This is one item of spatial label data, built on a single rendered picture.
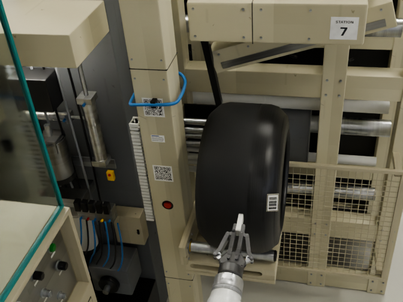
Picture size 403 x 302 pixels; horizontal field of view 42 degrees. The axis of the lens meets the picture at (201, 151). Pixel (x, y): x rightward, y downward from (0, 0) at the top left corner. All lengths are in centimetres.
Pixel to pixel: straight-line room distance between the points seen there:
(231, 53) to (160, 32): 49
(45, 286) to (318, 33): 125
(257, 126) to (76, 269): 85
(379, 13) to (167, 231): 116
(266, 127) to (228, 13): 42
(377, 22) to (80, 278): 143
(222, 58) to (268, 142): 49
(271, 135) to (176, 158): 37
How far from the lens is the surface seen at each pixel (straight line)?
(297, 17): 184
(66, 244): 194
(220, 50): 208
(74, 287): 208
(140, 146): 193
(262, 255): 205
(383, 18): 199
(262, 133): 176
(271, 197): 173
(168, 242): 222
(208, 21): 189
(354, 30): 186
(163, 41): 167
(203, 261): 210
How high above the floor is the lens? 243
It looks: 36 degrees down
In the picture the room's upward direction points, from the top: 5 degrees counter-clockwise
